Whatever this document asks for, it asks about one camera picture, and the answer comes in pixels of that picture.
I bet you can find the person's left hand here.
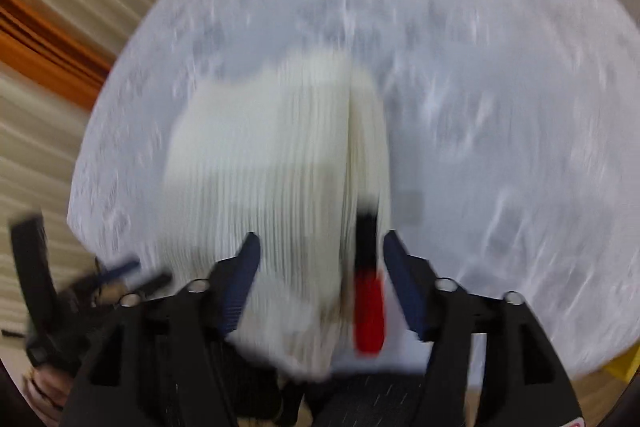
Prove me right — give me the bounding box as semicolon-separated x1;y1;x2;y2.
23;364;74;427

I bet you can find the grey butterfly bed cover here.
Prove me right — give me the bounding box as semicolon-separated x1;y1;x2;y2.
67;0;639;376

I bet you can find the cream pleated curtain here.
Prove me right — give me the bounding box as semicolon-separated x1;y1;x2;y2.
0;0;194;348

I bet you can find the orange curtain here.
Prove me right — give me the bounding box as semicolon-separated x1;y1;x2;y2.
1;0;115;109

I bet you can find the white knit sweater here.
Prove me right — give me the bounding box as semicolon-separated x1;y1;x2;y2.
156;48;390;379

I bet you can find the yellow object on floor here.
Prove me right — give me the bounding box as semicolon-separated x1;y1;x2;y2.
601;343;640;393

